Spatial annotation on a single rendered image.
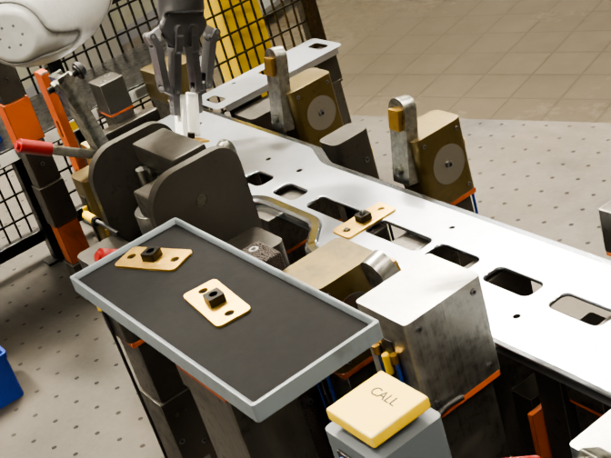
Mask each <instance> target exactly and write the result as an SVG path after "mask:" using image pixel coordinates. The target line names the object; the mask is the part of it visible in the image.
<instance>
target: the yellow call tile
mask: <svg viewBox="0 0 611 458"><path fill-rule="evenodd" d="M429 408H430V402H429V399H428V397H427V396H426V395H424V394H422V393H420V392H418V391H417V390H415V389H413V388H412V387H410V386H408V385H406V384H405V383H402V382H400V381H398V380H397V379H396V378H394V377H392V376H391V375H389V374H387V373H385V372H383V371H380V372H378V373H376V374H375V375H374V376H372V377H371V378H369V379H368V380H366V381H365V382H364V383H362V384H360V385H359V386H357V387H356V388H355V389H354V390H353V391H351V392H350V393H348V394H347V395H345V396H344V397H342V398H341V399H339V400H338V401H337V402H335V403H333V404H332V405H330V406H329V407H328V408H327V409H326V411H327V414H328V417H329V419H330V420H331V421H333V422H334V423H336V424H338V425H339V426H341V427H342V428H344V429H345V430H347V431H348V432H350V433H351V434H353V435H354V436H356V437H357V438H359V439H360V440H362V441H363V442H365V443H367V444H368V445H370V446H371V447H373V448H376V447H377V446H379V445H380V444H381V443H383V442H384V441H386V440H387V439H388V438H390V437H391V436H393V435H394V434H395V433H397V432H398V431H400V430H401V429H402V428H404V427H405V426H406V425H408V424H409V423H411V422H412V421H414V420H415V418H417V417H418V416H419V415H421V414H422V413H424V412H425V411H427V410H428V409H429Z"/></svg>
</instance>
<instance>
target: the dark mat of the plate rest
mask: <svg viewBox="0 0 611 458"><path fill-rule="evenodd" d="M138 246H140V247H148V246H160V248H170V249H186V250H191V251H192V255H191V256H190V257H189V258H188V259H187V260H186V261H185V262H184V263H183V264H182V265H181V266H180V267H179V268H178V269H177V270H176V271H174V272H160V271H148V270H136V269H124V268H116V267H115V263H116V262H117V261H118V260H119V259H120V258H121V257H123V256H124V255H125V254H126V253H127V252H126V253H124V254H122V255H120V256H118V257H116V259H114V260H112V261H110V262H109V263H107V264H104V265H103V266H101V267H99V268H97V269H96V270H94V271H93V272H91V273H89V274H87V275H85V276H83V277H82V278H80V279H78V280H79V281H81V282H82V283H84V284H85V285H87V286H88V287H90V288H91V289H93V290H94V291H95V292H97V293H98V294H100V295H101V296H103V297H104V298H105V299H106V300H108V301H109V302H110V303H112V304H114V305H115V306H117V307H118V308H119V309H121V310H122V311H124V312H125V313H127V314H128V315H130V316H131V317H133V318H134V319H136V320H137V321H138V322H139V323H141V324H142V325H144V326H145V327H146V328H148V329H149V330H151V331H152V332H153V333H155V334H157V335H158V336H160V337H161V338H162V339H164V340H165V341H167V342H168V343H170V344H171V345H173V346H174V347H175V348H176V349H178V350H179V351H180V352H182V353H184V354H185V355H187V356H188V357H189V358H191V359H192V360H194V361H195V362H197V363H198V364H200V365H201V366H203V367H204V368H205V369H206V370H207V371H209V372H210V373H212V374H213V375H215V376H216V377H218V378H219V379H221V380H222V381H223V382H225V383H227V384H228V385H230V386H231V387H232V388H234V389H235V390H237V391H238V392H240V393H241V394H242V395H243V396H245V397H246V398H248V399H249V400H250V401H252V402H255V401H257V400H258V399H260V398H261V397H263V396H264V395H266V394H267V393H269V392H270V391H272V390H273V389H275V388H276V387H277V386H278V385H280V384H281V383H283V382H285V381H286V380H288V379H289V378H291V377H292V376H294V375H295V374H297V373H299V372H300V371H302V370H303V369H305V368H306V367H307V366H308V365H310V364H311V363H313V362H315V361H316V360H317V359H319V358H320V357H322V356H323V355H325V354H326V353H328V352H330V351H331V350H333V349H334V348H336V347H337V346H338V345H339V344H341V343H343V342H344V341H346V340H347V339H349V338H350V337H352V336H353V335H355V334H357V333H358V332H360V331H361V330H363V329H364V328H366V327H367V326H368V325H369V324H367V323H365V322H363V321H361V320H359V319H357V318H355V317H354V316H352V315H350V314H348V313H346V312H344V311H342V310H340V309H338V308H336V307H334V306H333V305H331V304H328V303H326V302H325V301H323V300H321V299H319V298H317V297H315V296H313V295H311V294H309V293H307V292H305V291H303V290H301V289H300V288H298V287H296V286H294V285H292V284H290V283H288V282H286V281H284V280H282V279H280V278H278V277H277V276H275V275H273V274H270V273H269V272H267V271H265V270H263V269H261V268H259V267H257V266H255V265H254V264H251V263H249V262H248V261H246V260H244V259H242V258H240V257H238V256H236V255H234V254H232V253H230V252H228V251H227V250H225V249H223V248H221V247H219V246H217V245H215V244H212V243H210V242H209V241H207V240H206V239H204V238H202V237H200V236H198V235H196V234H193V233H191V232H189V231H187V230H186V229H185V228H183V227H181V226H179V225H177V224H175V225H173V226H171V227H170V228H168V229H166V230H164V231H163V232H162V233H160V234H157V235H156V236H154V237H152V238H150V239H149V240H147V241H145V242H143V243H142V244H140V245H138ZM214 279H216V280H217V281H219V282H220V283H221V284H223V285H224V286H225V287H226V288H228V289H229V290H230V291H231V292H233V293H234V294H235V295H236V296H238V297H239V298H240V299H241V300H243V301H244V302H245V303H246V304H248V305H249V306H250V308H251V311H250V313H248V314H246V315H244V316H242V317H240V318H239V319H237V320H235V321H233V322H232V323H230V324H228V325H226V326H224V327H222V328H216V327H214V326H213V325H212V324H211V323H210V322H209V321H207V320H206V319H205V318H204V316H203V315H201V314H200V313H199V312H198V311H197V310H196V309H195V308H194V307H193V306H192V305H190V304H189V303H188V302H187V301H186V300H185V299H184V295H185V294H186V293H188V292H189V291H191V290H193V289H195V288H196V287H198V286H200V285H202V284H204V283H206V282H208V281H210V280H214Z"/></svg>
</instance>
